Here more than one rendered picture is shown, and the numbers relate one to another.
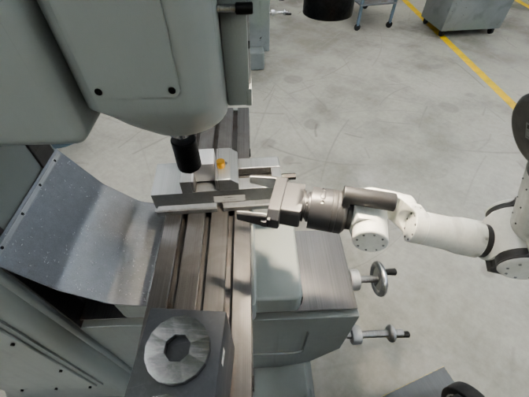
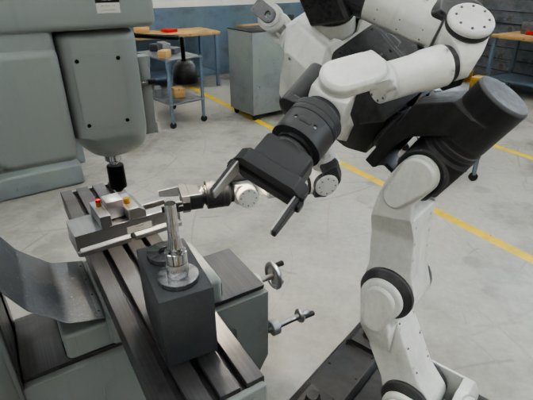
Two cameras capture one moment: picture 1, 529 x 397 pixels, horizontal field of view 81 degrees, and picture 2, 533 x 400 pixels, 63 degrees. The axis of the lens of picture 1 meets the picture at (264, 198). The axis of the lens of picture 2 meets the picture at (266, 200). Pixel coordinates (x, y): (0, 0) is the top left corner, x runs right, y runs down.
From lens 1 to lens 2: 0.82 m
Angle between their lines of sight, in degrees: 31
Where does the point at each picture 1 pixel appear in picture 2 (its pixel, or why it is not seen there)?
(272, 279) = not seen: hidden behind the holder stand
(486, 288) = not seen: hidden behind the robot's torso
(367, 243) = (247, 199)
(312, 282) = (224, 282)
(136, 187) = not seen: outside the picture
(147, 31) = (118, 92)
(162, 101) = (121, 127)
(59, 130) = (67, 149)
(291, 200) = (193, 190)
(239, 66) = (150, 110)
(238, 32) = (148, 94)
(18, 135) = (42, 156)
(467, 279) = (354, 295)
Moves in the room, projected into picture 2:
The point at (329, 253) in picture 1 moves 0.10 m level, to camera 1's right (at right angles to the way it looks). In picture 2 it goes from (228, 263) to (251, 255)
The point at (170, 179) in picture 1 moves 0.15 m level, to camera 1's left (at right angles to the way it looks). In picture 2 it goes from (85, 225) to (32, 237)
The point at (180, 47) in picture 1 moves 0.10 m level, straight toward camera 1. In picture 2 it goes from (132, 98) to (153, 105)
